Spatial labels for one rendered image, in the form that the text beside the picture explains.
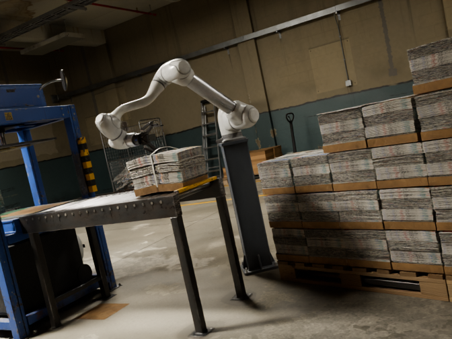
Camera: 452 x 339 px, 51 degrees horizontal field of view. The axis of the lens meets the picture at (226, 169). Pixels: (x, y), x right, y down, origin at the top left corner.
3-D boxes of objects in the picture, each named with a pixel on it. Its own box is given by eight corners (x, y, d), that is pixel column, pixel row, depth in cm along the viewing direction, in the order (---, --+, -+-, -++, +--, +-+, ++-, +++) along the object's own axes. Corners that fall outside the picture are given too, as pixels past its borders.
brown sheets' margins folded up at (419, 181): (309, 243, 354) (296, 176, 350) (473, 251, 267) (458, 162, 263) (276, 259, 329) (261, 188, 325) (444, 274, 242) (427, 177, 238)
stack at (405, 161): (313, 261, 356) (291, 152, 349) (478, 275, 268) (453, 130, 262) (279, 280, 330) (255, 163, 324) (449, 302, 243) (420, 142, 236)
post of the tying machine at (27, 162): (68, 287, 431) (27, 118, 418) (61, 290, 423) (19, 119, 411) (62, 287, 435) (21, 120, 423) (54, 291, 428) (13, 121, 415)
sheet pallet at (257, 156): (290, 171, 991) (284, 144, 986) (274, 178, 920) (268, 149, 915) (240, 178, 1052) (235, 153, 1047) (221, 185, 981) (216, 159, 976)
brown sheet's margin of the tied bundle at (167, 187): (208, 180, 300) (207, 173, 299) (183, 190, 275) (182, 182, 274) (187, 181, 307) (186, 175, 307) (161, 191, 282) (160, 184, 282)
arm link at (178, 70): (248, 115, 359) (266, 110, 341) (241, 134, 354) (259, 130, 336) (165, 57, 321) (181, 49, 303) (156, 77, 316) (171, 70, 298)
